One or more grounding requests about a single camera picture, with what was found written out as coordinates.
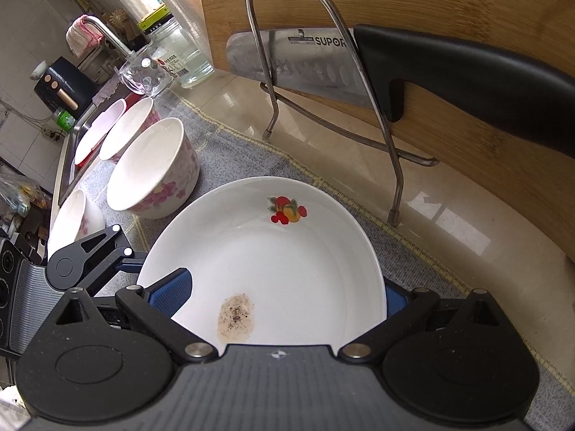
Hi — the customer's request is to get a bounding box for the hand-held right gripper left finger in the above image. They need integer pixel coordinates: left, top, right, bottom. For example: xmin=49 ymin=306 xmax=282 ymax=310
xmin=51 ymin=268 xmax=219 ymax=364

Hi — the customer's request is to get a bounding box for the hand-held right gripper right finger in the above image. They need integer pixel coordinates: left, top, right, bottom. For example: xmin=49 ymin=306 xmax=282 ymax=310
xmin=337 ymin=284 xmax=506 ymax=362

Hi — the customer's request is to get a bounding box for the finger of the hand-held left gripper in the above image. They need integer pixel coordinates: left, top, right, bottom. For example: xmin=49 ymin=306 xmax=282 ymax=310
xmin=76 ymin=224 xmax=147 ymax=297

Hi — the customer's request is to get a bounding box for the plain white bowl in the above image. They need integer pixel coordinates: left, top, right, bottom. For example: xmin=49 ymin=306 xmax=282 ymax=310
xmin=47 ymin=189 xmax=106 ymax=265

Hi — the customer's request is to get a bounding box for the white bowl with pink flowers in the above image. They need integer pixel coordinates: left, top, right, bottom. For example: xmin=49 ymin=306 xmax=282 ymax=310
xmin=106 ymin=117 xmax=201 ymax=220
xmin=99 ymin=97 xmax=161 ymax=164

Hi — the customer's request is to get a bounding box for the white plate with fruit print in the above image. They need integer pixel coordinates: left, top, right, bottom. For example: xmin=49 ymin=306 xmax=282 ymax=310
xmin=136 ymin=176 xmax=387 ymax=353

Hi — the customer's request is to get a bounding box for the clear plastic bag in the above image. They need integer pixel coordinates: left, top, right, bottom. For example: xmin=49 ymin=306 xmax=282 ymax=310
xmin=0 ymin=173 xmax=50 ymax=216

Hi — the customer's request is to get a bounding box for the steel sink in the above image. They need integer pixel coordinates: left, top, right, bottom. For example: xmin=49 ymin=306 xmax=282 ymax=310
xmin=54 ymin=99 xmax=118 ymax=207

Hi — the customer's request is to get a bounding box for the white plastic strainer basket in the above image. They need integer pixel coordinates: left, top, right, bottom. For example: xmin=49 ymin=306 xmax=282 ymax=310
xmin=73 ymin=99 xmax=127 ymax=165

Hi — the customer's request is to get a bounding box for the grey checkered kitchen towel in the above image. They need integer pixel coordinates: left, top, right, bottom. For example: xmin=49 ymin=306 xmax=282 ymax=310
xmin=56 ymin=90 xmax=575 ymax=418

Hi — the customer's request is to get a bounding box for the small green container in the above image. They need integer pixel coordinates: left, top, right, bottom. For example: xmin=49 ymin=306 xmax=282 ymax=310
xmin=54 ymin=108 xmax=76 ymax=133

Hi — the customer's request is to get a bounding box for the clear glass mug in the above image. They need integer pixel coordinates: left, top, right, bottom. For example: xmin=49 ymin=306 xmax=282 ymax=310
xmin=119 ymin=45 xmax=174 ymax=98

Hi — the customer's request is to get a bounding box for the dark kitchen appliance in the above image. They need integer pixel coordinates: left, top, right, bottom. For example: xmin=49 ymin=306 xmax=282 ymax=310
xmin=33 ymin=56 xmax=97 ymax=113

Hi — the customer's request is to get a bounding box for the glass jar with green lid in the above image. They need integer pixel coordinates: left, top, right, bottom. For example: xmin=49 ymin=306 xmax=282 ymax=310
xmin=137 ymin=4 xmax=214 ymax=89

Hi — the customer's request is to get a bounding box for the pink cloth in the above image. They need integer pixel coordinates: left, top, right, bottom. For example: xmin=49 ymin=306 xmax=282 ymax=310
xmin=66 ymin=14 xmax=106 ymax=59

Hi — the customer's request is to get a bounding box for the metal faucet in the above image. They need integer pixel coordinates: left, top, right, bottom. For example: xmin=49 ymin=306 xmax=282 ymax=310
xmin=83 ymin=15 xmax=135 ymax=61

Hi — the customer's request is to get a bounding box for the brown bristle brush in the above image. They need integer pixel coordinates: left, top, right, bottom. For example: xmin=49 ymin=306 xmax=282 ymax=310
xmin=105 ymin=9 xmax=135 ymax=39

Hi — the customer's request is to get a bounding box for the short white plastic roll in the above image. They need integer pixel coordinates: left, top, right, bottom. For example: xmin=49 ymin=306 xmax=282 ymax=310
xmin=111 ymin=0 xmax=156 ymax=28

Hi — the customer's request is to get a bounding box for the bamboo cutting board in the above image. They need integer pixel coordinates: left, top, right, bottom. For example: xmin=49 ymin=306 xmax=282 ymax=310
xmin=194 ymin=0 xmax=575 ymax=281

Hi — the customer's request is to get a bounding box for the metal wire rack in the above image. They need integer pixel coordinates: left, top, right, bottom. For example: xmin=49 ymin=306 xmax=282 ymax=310
xmin=245 ymin=0 xmax=440 ymax=227

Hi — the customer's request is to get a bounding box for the black-handled steel cleaver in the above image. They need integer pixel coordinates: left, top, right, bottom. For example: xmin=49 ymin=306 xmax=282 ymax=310
xmin=226 ymin=24 xmax=575 ymax=159

